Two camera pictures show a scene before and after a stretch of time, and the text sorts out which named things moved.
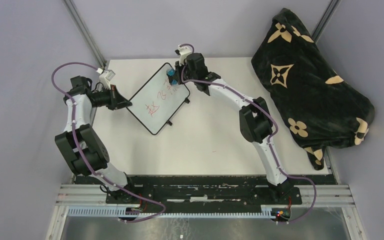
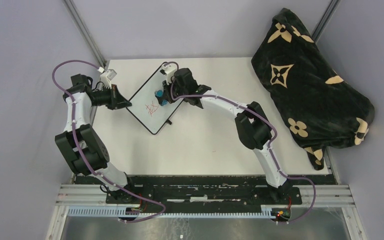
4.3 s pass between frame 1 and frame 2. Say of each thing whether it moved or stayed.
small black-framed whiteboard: stayed
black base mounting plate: stayed
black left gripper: stayed
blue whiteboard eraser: moved
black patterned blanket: stayed
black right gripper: moved
